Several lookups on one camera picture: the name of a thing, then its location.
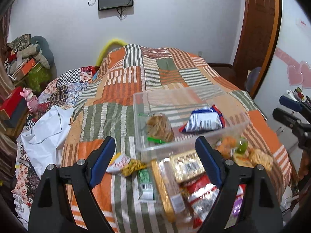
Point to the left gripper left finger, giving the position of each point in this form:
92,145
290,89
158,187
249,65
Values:
51,210

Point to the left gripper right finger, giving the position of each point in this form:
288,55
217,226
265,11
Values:
260,211

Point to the purple label bread pack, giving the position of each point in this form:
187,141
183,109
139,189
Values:
236,206

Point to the orange pastry bag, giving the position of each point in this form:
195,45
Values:
255,157

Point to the green jelly cup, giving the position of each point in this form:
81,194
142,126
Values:
241,145

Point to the red white chip bag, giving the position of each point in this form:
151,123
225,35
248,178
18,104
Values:
200,195

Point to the gold foil snack pack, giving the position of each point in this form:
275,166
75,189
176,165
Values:
186,166

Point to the blue white snack bag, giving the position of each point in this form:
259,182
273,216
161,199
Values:
205,119

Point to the long cracker sleeve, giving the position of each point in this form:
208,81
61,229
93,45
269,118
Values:
172,200

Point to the round cookies clear bag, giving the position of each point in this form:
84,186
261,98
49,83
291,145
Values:
159,130

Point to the clear plastic storage bin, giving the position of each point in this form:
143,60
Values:
177,106

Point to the white plastic bag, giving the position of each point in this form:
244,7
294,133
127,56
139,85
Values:
44,142

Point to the yellow noodle snack packet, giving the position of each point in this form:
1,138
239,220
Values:
121,164

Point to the orange cookie bag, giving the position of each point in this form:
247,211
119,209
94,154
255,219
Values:
226,146

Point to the green white snack packet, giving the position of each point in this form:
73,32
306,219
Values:
146,187

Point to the brown wooden door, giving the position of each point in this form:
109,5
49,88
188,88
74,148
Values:
259,33

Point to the pink plush toy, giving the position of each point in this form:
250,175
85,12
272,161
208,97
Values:
31,99

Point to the red gift box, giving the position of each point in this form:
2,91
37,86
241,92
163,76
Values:
9,105

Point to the checkered patchwork blanket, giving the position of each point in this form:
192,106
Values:
64,91

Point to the striped red curtain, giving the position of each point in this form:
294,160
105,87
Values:
6,85

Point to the green storage box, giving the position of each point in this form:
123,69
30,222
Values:
38,78

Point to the patchwork striped quilt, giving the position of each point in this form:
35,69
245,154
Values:
105,108

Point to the orange shoe box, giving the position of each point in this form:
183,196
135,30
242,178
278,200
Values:
24,68

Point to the grey plush elephant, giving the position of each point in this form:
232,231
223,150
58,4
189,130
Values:
38,49

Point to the yellow headboard hoop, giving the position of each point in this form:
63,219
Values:
108,47

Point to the pink heart wall sticker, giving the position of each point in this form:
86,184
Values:
298,73

